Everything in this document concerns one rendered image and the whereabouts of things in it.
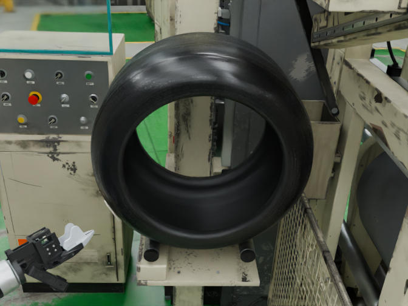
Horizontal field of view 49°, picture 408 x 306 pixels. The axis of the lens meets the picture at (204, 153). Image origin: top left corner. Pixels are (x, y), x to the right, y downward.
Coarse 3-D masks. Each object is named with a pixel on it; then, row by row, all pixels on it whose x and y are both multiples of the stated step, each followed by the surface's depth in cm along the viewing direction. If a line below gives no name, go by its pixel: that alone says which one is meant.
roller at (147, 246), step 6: (150, 240) 131; (144, 246) 130; (150, 246) 128; (156, 246) 129; (144, 252) 128; (150, 252) 127; (156, 252) 128; (144, 258) 128; (150, 258) 128; (156, 258) 128
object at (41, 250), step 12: (48, 228) 111; (36, 240) 108; (48, 240) 108; (12, 252) 103; (24, 252) 105; (36, 252) 107; (48, 252) 108; (60, 252) 110; (12, 264) 103; (24, 264) 107; (36, 264) 107; (48, 264) 107; (60, 264) 109; (24, 276) 104
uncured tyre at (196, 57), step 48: (144, 48) 122; (192, 48) 107; (240, 48) 112; (144, 96) 104; (192, 96) 104; (240, 96) 105; (288, 96) 109; (96, 144) 113; (288, 144) 111; (144, 192) 144; (192, 192) 150; (240, 192) 148; (288, 192) 118; (192, 240) 124; (240, 240) 126
